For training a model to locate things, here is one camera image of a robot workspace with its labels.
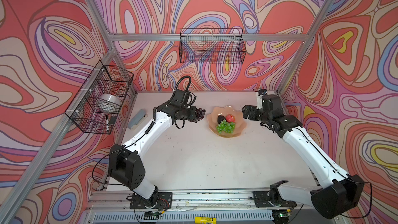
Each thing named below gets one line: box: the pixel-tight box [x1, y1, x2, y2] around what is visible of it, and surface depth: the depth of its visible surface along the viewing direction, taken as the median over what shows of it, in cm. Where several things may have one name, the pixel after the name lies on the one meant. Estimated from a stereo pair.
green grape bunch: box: [216, 119, 236, 134], surface depth 93 cm
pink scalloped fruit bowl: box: [206, 105, 247, 138], surface depth 98 cm
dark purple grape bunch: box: [189, 107, 206, 123], surface depth 85 cm
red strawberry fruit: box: [225, 114, 236, 123], surface depth 100 cm
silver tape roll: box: [98, 93, 122, 107], surface depth 75 cm
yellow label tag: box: [194, 216, 218, 224], surface depth 68 cm
